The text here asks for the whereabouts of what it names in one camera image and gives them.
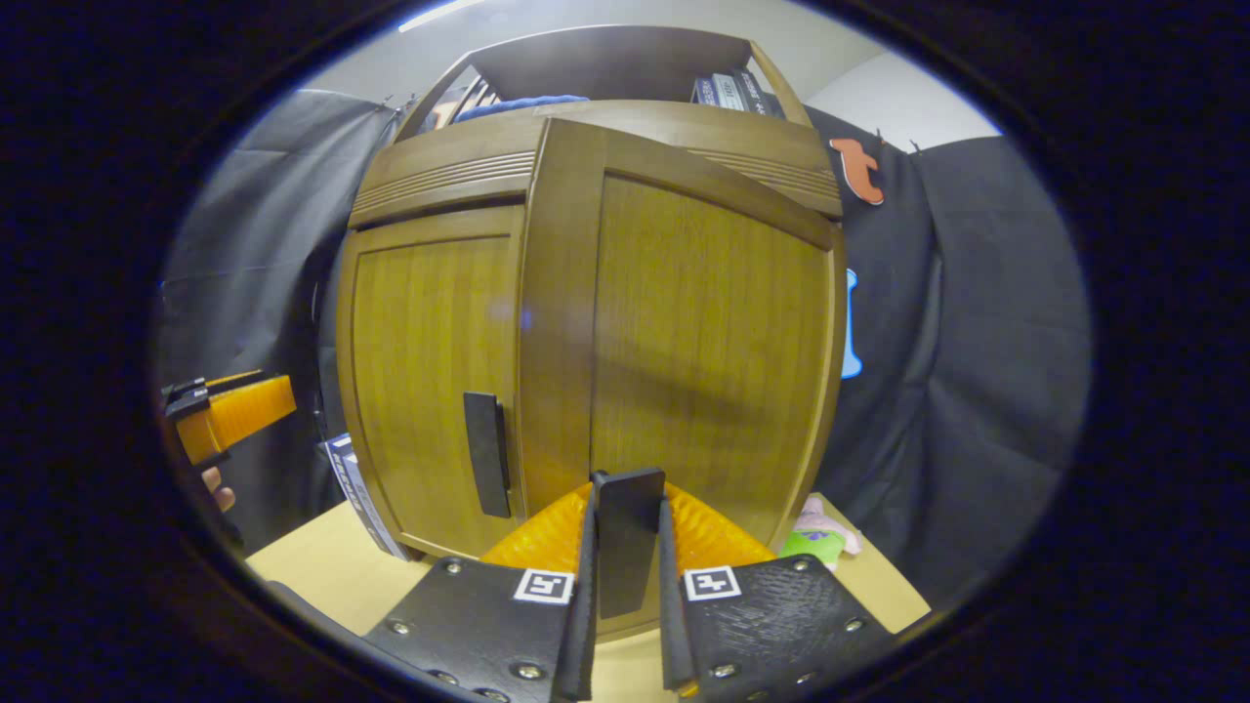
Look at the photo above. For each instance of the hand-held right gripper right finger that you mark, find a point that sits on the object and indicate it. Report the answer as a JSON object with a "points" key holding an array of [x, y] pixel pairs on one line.
{"points": [[672, 635]]}

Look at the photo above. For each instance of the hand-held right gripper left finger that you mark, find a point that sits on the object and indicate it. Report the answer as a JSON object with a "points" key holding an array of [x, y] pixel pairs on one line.
{"points": [[576, 635]]}

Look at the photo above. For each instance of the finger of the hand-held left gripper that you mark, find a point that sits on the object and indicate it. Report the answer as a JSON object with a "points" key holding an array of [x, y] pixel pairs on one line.
{"points": [[229, 377], [244, 415]]}

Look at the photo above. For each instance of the wooden shoe cabinet door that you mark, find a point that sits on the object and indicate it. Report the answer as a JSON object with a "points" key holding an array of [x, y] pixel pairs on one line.
{"points": [[703, 342], [420, 342]]}

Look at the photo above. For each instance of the wooden double-door shoe cabinet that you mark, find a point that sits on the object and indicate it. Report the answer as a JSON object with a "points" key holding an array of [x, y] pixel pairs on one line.
{"points": [[439, 181]]}

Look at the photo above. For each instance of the green and pink plush toy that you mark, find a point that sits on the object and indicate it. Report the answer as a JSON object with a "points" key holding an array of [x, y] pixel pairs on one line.
{"points": [[815, 537]]}

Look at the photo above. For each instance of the wooden drawer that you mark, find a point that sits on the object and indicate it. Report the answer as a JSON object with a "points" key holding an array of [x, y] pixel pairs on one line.
{"points": [[459, 142]]}

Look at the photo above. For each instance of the blue folded towel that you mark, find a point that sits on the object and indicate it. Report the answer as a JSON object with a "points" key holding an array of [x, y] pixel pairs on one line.
{"points": [[518, 103]]}

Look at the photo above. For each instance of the black backdrop cloth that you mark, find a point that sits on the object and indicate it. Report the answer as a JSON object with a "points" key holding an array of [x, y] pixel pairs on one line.
{"points": [[977, 342]]}

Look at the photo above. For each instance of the dark blue book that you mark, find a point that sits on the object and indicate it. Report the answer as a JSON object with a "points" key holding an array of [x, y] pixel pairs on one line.
{"points": [[703, 93]]}

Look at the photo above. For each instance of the grey spine book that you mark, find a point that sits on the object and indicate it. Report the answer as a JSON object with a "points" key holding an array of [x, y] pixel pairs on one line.
{"points": [[730, 91]]}

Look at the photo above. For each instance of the black book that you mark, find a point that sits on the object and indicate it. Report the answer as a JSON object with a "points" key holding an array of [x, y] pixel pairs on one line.
{"points": [[762, 95]]}

